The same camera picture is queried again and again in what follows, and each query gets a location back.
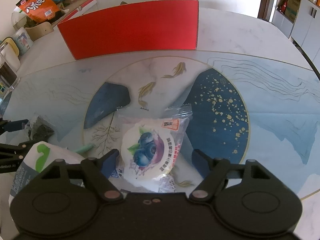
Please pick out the white printed tin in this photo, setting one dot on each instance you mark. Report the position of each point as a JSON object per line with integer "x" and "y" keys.
{"x": 22, "y": 41}

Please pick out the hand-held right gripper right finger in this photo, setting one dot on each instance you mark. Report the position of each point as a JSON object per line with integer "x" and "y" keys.
{"x": 201, "y": 163}

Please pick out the rubik's cube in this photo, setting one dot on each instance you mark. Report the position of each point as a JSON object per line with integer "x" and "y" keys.
{"x": 2, "y": 87}

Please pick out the marble patterned desktop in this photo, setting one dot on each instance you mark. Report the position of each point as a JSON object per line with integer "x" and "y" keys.
{"x": 250, "y": 50}

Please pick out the white side cabinet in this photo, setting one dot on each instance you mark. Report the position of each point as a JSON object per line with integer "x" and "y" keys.
{"x": 71, "y": 5}

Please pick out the green yellow tissue box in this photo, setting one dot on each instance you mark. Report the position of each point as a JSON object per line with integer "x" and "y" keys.
{"x": 11, "y": 43}

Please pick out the blueberry jelly cup packet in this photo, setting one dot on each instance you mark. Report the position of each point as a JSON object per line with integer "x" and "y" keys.
{"x": 147, "y": 150}

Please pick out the beige wooden holder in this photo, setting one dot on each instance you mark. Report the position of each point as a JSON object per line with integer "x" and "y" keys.
{"x": 40, "y": 31}

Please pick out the light green wrapper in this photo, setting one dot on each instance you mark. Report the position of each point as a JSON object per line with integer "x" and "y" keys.
{"x": 85, "y": 148}

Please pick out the white grey snack bag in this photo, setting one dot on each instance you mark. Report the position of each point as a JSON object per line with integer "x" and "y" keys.
{"x": 57, "y": 155}

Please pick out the clear glass vase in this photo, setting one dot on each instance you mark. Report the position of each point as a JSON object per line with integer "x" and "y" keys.
{"x": 18, "y": 20}

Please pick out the glass jar dark contents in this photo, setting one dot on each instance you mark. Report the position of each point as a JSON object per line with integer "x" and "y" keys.
{"x": 7, "y": 72}

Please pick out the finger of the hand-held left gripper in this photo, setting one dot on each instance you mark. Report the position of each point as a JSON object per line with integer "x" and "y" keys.
{"x": 15, "y": 151}
{"x": 15, "y": 126}

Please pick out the orange snack bag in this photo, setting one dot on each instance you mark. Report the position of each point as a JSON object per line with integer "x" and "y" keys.
{"x": 37, "y": 5}

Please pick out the white packet blue logo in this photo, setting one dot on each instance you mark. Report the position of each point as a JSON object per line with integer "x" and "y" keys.
{"x": 117, "y": 173}

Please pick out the grey white shoe cabinet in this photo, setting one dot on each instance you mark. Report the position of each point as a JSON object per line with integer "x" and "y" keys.
{"x": 307, "y": 17}

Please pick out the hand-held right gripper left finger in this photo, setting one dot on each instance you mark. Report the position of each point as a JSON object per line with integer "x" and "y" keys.
{"x": 110, "y": 163}

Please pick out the red cardboard box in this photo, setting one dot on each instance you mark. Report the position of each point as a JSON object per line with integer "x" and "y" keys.
{"x": 130, "y": 30}

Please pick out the red bag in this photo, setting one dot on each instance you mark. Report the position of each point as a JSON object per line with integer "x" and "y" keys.
{"x": 282, "y": 7}

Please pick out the large cardboard box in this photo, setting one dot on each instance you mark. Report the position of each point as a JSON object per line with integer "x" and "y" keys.
{"x": 292, "y": 7}

